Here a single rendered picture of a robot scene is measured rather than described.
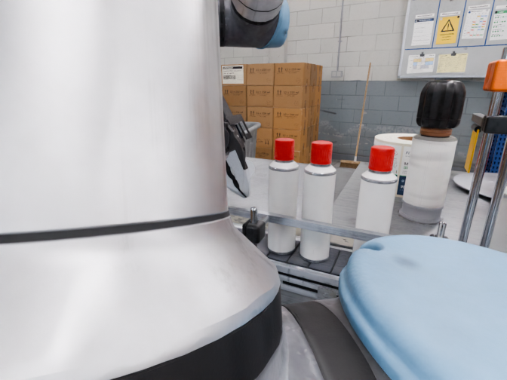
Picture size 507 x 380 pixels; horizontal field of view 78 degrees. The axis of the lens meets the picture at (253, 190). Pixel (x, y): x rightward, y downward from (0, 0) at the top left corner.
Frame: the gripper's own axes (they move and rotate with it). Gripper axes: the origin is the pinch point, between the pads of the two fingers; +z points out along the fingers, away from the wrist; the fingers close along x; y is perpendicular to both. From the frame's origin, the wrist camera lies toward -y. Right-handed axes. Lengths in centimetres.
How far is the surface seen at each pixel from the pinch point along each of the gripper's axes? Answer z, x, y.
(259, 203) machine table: 7.8, 16.2, 30.5
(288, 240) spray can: 11.0, -5.3, -1.8
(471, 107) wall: 57, -79, 438
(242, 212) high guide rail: 2.9, -0.9, -4.1
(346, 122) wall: 5, 68, 454
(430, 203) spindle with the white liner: 21.1, -26.1, 24.2
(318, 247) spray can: 13.6, -10.1, -2.3
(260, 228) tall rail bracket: 5.4, -6.6, -10.1
